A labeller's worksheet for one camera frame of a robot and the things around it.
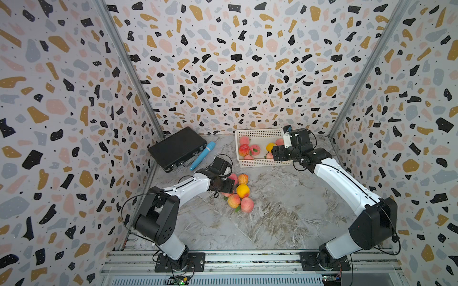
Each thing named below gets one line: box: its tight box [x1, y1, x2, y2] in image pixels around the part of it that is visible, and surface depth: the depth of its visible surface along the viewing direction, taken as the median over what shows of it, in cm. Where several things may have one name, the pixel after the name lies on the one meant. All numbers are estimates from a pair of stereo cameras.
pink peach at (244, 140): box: [239, 135, 250, 145], surface depth 118 cm
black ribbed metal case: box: [147, 126, 208, 173], surface depth 112 cm
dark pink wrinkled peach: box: [227, 173, 238, 186], surface depth 97 cm
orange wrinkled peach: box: [237, 173, 249, 185], surface depth 97 cm
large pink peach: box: [249, 144, 261, 156], surface depth 111 cm
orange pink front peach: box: [227, 193, 241, 210], surface depth 88 cm
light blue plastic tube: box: [189, 141, 216, 172], surface depth 111 cm
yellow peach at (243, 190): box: [236, 183, 250, 199], surface depth 91 cm
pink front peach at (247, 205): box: [240, 196, 255, 214], surface depth 87 cm
